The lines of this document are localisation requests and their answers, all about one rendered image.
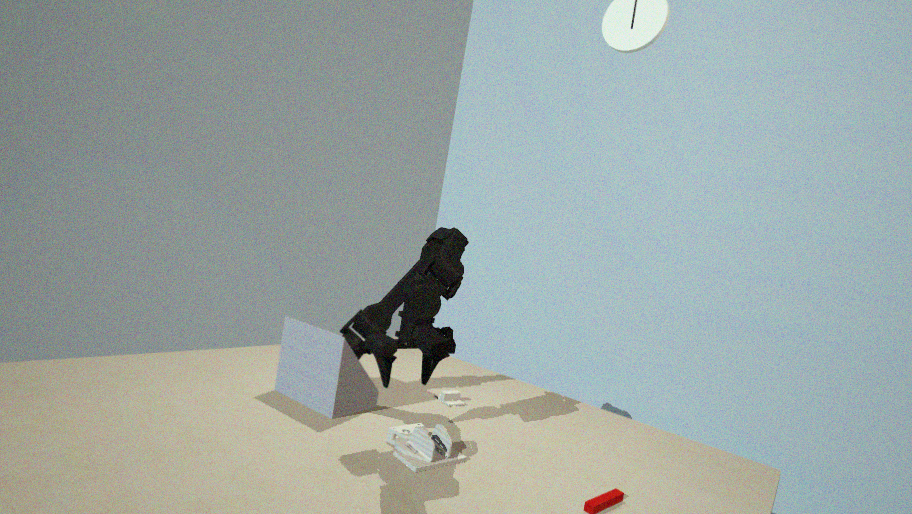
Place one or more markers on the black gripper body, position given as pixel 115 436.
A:
pixel 383 345

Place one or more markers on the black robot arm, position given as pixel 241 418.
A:
pixel 438 268

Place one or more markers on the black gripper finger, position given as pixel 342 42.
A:
pixel 428 366
pixel 384 365

